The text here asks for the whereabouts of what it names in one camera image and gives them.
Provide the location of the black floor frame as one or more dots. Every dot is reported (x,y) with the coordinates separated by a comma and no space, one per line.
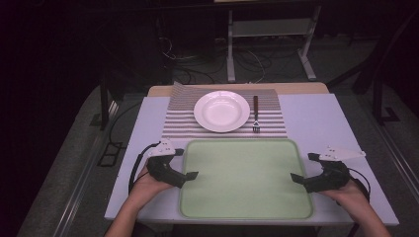
(110,154)

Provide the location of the person's left hand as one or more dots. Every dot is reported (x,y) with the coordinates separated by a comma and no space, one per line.
(148,187)

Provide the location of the person's right hand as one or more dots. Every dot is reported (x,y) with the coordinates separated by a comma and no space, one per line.
(349,196)

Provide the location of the black metal stand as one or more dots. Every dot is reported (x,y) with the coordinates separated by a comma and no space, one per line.
(104,98)
(378,98)

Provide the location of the striped placemat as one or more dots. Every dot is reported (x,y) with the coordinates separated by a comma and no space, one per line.
(178,123)

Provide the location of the white plate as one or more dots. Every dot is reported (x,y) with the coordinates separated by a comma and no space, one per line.
(221,111)

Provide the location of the light green tray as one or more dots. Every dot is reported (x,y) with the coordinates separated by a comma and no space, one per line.
(245,179)

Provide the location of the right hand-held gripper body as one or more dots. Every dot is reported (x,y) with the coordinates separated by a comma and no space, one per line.
(331,177)

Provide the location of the white metal desk frame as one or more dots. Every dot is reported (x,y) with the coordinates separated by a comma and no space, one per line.
(271,27)

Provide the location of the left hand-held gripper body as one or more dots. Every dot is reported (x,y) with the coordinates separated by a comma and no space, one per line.
(163,168)

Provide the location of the metal floor rail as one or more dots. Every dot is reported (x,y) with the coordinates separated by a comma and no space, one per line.
(400,164)
(82,177)

